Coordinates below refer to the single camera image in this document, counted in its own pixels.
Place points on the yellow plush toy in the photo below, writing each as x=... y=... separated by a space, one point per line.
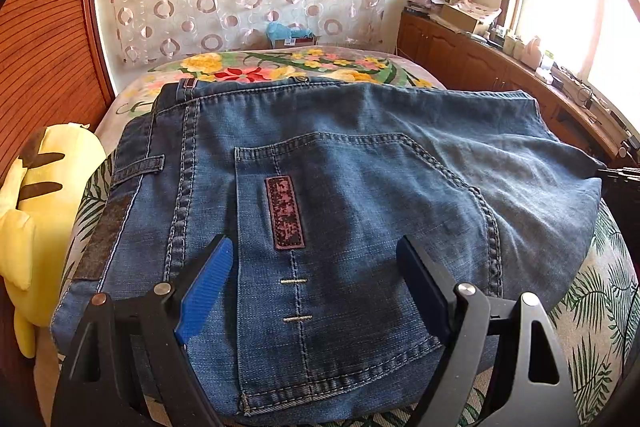
x=45 y=207

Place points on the wooden cabinet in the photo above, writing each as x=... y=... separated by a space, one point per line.
x=450 y=52

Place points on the patterned paper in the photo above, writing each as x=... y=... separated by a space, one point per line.
x=482 y=9

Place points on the window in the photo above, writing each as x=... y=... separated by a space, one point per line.
x=565 y=7

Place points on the wooden slatted wardrobe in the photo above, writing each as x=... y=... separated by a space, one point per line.
x=50 y=57

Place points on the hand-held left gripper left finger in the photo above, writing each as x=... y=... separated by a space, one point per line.
x=205 y=292

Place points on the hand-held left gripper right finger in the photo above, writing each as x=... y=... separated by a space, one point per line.
x=425 y=292

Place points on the floral blanket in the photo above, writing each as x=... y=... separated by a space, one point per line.
x=240 y=69

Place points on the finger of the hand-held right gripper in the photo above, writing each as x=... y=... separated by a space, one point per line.
x=622 y=175

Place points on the bed with floral sheet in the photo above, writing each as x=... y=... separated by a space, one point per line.
x=600 y=267

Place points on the blue plastic bag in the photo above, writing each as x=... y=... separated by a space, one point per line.
x=285 y=31

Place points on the cardboard box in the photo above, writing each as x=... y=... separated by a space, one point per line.
x=462 y=19

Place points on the blue denim pants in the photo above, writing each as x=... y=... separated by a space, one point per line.
x=350 y=157

